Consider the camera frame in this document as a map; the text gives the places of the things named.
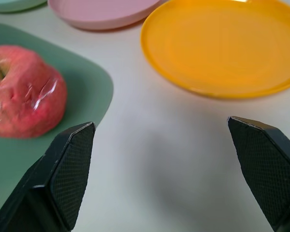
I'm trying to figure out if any light green round plate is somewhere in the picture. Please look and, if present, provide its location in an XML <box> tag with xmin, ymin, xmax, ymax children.
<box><xmin>0</xmin><ymin>0</ymin><xmax>48</xmax><ymax>14</ymax></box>

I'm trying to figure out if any yellow round plate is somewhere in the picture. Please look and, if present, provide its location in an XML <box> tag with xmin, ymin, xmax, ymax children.
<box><xmin>140</xmin><ymin>0</ymin><xmax>290</xmax><ymax>100</ymax></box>

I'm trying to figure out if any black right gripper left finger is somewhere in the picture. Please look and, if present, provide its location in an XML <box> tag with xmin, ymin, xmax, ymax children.
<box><xmin>0</xmin><ymin>122</ymin><xmax>96</xmax><ymax>232</ymax></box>

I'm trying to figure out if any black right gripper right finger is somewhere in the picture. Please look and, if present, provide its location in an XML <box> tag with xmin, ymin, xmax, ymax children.
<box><xmin>227</xmin><ymin>116</ymin><xmax>290</xmax><ymax>232</ymax></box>

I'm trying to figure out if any pink round plate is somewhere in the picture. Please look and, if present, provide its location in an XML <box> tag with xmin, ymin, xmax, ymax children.
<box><xmin>47</xmin><ymin>0</ymin><xmax>169</xmax><ymax>31</ymax></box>

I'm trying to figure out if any dark green rectangular tray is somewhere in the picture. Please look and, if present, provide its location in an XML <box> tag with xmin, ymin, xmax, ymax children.
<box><xmin>0</xmin><ymin>22</ymin><xmax>115</xmax><ymax>222</ymax></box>

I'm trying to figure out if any red apple in plastic wrap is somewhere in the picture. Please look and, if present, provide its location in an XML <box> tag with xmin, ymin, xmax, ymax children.
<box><xmin>0</xmin><ymin>44</ymin><xmax>68</xmax><ymax>139</ymax></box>

